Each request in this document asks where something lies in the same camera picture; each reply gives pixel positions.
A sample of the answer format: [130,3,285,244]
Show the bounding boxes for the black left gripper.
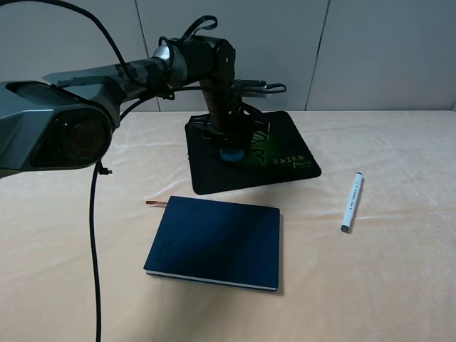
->
[192,80,270,150]

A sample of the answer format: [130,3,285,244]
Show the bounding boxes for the blue grey wireless mouse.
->
[219,140,245,162]

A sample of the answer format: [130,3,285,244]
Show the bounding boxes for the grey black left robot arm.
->
[1,35,274,177]

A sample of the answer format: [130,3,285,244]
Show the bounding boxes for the black green Razer mouse pad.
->
[185,111,321,195]

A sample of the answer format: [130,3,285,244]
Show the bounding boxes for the dark blue notebook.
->
[143,196,281,291]

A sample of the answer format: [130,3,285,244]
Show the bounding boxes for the white grey marker pen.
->
[341,172,363,233]

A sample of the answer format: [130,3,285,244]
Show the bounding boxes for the beige velvet table cloth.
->
[1,110,455,341]

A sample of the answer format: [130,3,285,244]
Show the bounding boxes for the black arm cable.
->
[49,0,172,342]

